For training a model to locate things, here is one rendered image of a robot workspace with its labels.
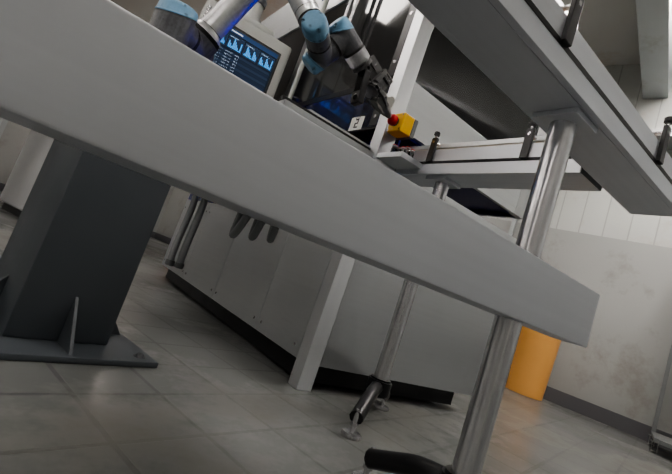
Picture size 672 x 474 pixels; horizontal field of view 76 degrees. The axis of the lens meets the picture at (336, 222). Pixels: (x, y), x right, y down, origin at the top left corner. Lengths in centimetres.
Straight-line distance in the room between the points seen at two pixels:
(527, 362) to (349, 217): 372
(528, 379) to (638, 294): 123
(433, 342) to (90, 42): 174
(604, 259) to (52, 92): 454
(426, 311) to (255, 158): 150
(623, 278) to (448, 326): 284
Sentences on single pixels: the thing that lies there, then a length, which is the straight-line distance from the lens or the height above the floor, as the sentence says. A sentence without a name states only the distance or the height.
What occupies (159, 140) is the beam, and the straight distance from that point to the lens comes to 42.
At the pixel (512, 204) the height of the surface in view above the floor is 102.
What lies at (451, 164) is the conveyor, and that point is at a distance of 147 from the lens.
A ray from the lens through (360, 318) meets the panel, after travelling 163.
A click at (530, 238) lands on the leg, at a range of 88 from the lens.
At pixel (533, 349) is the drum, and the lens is 416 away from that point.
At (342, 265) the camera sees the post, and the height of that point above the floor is 45.
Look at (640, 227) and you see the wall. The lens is 476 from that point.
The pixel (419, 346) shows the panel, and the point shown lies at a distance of 189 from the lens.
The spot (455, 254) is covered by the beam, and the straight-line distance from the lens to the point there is 66.
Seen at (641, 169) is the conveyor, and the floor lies 84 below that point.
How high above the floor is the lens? 39
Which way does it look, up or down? 7 degrees up
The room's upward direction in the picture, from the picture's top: 19 degrees clockwise
